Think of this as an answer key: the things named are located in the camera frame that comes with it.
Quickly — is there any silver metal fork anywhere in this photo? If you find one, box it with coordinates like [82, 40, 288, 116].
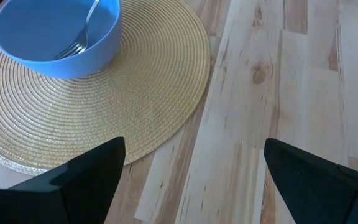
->
[52, 0, 101, 61]

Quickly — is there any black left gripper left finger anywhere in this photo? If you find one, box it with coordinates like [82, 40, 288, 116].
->
[0, 136, 126, 224]

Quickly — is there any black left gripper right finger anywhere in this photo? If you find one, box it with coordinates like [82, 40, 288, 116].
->
[264, 138, 358, 224]

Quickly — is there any round woven straw placemat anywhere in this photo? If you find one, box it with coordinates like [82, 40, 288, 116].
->
[0, 0, 211, 177]

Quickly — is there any blue round bowl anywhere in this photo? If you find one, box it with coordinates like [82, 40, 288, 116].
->
[0, 0, 123, 80]

